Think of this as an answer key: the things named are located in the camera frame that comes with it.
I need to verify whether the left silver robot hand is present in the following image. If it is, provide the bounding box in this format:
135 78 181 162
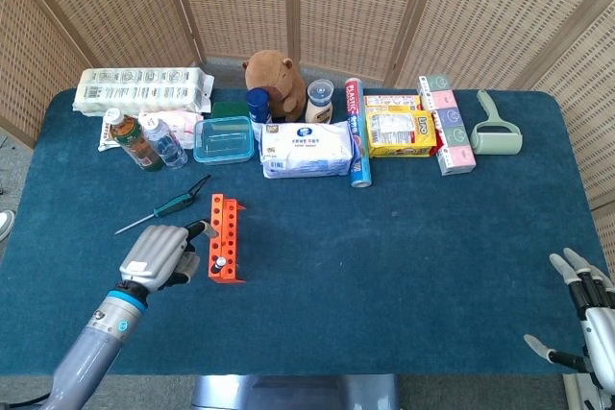
118 219 212 294

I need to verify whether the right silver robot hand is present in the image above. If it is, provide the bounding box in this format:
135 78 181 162
523 247 615 387

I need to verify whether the large green handle screwdriver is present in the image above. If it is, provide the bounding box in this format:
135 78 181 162
113 191 198 236

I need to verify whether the orange screwdriver rack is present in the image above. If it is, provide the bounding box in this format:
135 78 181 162
207 193 247 284

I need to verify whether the clear water bottle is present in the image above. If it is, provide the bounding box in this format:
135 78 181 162
138 114 189 171

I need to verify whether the green tea bottle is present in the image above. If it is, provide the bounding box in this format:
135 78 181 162
104 107 164 173

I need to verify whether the clear container blue lid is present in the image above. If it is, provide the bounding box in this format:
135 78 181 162
192 115 256 166

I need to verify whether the pink white snack bag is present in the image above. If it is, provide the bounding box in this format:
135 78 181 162
97 109 206 152

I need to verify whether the white shoe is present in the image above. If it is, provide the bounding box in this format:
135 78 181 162
0 209 16 242

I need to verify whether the white toilet paper pack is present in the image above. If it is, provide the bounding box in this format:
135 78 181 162
72 66 215 117

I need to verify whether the blue white spray can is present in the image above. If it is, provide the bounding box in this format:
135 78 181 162
245 86 274 142

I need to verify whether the white blue wet wipes pack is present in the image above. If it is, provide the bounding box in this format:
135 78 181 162
258 120 356 180

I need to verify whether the grey robot torso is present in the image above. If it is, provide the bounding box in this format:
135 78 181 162
191 374 401 410

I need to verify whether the brown capybara plush toy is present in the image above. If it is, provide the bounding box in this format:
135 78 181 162
241 49 308 124

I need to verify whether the white mayonnaise bottle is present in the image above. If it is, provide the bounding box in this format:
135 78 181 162
304 78 335 126

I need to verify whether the light green lint roller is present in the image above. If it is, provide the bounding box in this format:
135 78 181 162
469 88 524 157

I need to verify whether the blue felt table cover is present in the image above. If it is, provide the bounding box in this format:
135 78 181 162
0 87 609 377

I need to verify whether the blue plastic wrap roll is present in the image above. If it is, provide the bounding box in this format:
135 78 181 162
343 76 374 189

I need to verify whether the pastel tissue pack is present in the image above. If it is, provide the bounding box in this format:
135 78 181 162
415 74 478 177

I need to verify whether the yellow snack box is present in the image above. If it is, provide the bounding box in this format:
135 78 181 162
364 109 439 159

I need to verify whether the white yellow flat box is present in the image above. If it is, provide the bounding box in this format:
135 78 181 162
363 94 423 113

